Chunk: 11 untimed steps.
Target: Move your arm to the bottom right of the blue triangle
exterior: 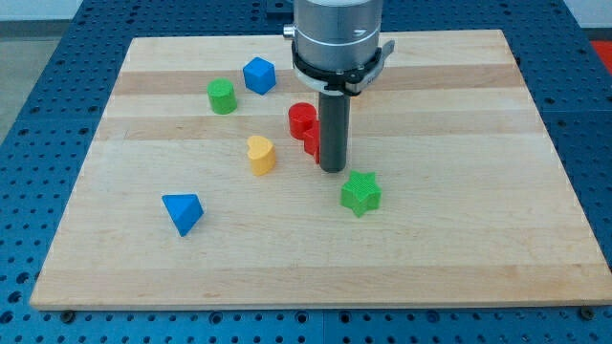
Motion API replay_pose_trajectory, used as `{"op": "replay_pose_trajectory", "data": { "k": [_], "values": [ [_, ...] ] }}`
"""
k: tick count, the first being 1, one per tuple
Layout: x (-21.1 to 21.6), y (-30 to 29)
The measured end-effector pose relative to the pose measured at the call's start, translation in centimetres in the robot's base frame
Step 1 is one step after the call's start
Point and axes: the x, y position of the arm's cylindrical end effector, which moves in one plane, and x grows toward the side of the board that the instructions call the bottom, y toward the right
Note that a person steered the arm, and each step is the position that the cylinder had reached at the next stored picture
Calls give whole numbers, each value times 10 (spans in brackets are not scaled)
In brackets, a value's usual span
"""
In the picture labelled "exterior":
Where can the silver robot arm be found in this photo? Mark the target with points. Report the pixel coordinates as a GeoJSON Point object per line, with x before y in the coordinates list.
{"type": "Point", "coordinates": [335, 44]}

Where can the red block behind pusher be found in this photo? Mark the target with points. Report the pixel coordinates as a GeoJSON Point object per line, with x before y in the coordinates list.
{"type": "Point", "coordinates": [311, 141]}

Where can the green star block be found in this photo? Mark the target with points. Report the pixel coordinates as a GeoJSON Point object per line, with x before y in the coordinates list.
{"type": "Point", "coordinates": [361, 192]}

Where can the blue cube block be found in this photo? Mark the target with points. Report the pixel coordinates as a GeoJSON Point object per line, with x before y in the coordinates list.
{"type": "Point", "coordinates": [259, 75]}

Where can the blue triangle block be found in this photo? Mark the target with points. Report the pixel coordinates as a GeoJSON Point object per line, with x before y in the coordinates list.
{"type": "Point", "coordinates": [185, 210]}

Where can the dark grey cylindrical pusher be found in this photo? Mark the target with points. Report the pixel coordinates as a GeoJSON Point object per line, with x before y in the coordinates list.
{"type": "Point", "coordinates": [333, 114]}

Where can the green cylinder block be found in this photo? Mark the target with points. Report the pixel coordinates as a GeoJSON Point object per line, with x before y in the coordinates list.
{"type": "Point", "coordinates": [221, 96]}

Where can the yellow heart block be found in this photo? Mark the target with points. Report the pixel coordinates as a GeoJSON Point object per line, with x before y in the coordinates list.
{"type": "Point", "coordinates": [261, 154]}

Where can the wooden board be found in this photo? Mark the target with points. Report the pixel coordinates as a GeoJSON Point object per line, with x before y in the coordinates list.
{"type": "Point", "coordinates": [476, 208]}

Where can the red cylinder block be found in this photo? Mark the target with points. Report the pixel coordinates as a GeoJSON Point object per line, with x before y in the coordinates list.
{"type": "Point", "coordinates": [301, 118]}

